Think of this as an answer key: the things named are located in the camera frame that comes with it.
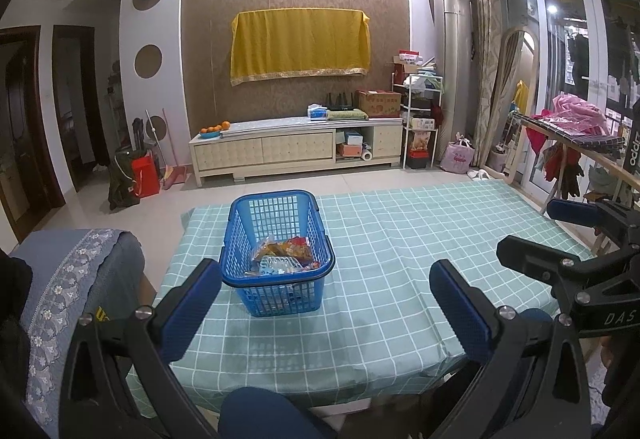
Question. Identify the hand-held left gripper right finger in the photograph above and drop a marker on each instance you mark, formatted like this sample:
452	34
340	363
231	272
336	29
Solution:
460	314

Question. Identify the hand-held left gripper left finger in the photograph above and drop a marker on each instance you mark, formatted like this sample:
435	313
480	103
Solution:
192	309

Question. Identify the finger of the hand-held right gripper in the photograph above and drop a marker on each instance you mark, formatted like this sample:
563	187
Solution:
530	256
575	211

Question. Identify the blue plastic basket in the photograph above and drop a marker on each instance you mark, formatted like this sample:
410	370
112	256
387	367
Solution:
280	299

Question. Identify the clear blue striped snack packet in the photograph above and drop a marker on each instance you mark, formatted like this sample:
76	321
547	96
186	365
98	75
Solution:
274	265

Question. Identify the orange tray snack packet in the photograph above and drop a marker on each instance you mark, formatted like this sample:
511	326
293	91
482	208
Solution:
274	249

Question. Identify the large red snack packet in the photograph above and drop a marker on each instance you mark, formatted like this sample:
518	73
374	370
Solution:
300	247

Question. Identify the person's right forearm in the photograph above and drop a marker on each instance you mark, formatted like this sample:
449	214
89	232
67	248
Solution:
622	394

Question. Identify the red hanging clothes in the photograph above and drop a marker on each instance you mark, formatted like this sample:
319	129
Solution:
555	164

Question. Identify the clothes drying rack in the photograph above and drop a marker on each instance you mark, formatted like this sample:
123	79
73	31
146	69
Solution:
580	141

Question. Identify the green checkered tablecloth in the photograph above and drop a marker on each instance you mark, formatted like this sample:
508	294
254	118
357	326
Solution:
380	269

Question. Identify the white slipper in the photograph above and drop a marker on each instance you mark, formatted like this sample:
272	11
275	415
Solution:
473	174
485	175

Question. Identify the pink cloth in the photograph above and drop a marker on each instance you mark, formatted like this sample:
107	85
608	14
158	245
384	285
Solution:
580	114

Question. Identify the grey embroidered chair cover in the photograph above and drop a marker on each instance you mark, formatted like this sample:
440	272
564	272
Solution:
75	279

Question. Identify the pink bag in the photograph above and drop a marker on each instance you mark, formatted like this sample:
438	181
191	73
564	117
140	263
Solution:
457	156

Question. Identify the person's legs in blue trousers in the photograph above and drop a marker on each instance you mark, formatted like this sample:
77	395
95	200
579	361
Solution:
270	414

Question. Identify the pink broom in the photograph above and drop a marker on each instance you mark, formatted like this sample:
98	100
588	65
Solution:
176	175

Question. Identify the red bag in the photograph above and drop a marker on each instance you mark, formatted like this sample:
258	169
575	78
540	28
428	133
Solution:
146	176

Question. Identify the dark bag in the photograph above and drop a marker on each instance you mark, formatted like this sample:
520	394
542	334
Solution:
122	184

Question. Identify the red gift box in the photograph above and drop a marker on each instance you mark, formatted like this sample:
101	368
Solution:
420	146

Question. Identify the standing arched mirror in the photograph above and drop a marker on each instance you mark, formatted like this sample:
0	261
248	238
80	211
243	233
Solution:
515	64

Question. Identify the glass sliding door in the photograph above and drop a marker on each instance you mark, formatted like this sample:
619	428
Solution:
565	44

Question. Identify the beige television cabinet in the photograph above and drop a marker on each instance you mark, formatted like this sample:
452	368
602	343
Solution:
260	151

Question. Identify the white pole mop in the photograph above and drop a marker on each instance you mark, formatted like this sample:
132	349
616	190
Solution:
152	134

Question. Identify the pile of oranges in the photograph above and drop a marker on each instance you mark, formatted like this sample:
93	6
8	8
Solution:
216	127

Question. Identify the white paper roll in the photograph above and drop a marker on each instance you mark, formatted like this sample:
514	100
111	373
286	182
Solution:
367	155

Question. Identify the tower air conditioner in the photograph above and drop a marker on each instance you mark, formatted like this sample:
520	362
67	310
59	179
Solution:
452	69

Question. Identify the patterned beige curtain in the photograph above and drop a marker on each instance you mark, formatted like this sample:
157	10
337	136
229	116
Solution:
482	44

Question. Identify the orange box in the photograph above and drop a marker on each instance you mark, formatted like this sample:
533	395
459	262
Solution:
349	151

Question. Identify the white metal rack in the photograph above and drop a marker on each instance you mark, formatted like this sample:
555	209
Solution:
422	84

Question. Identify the light blue box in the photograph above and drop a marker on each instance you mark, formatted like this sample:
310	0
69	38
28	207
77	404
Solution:
354	137

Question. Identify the brown cardboard box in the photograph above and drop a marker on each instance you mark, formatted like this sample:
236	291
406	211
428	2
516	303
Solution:
378	104

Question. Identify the red and white box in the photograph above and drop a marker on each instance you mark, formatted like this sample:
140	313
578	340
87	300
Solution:
407	61

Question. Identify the folded green cloth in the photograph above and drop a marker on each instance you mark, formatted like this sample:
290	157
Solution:
347	115

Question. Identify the blue tissue box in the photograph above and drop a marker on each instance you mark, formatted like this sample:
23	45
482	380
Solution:
316	113

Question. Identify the black router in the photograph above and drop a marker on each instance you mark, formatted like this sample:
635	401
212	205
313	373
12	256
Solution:
339	105

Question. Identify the dark wooden door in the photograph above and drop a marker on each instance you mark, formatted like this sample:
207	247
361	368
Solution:
25	129

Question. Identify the yellow cloth cover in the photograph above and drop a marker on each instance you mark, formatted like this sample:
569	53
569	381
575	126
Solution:
300	44

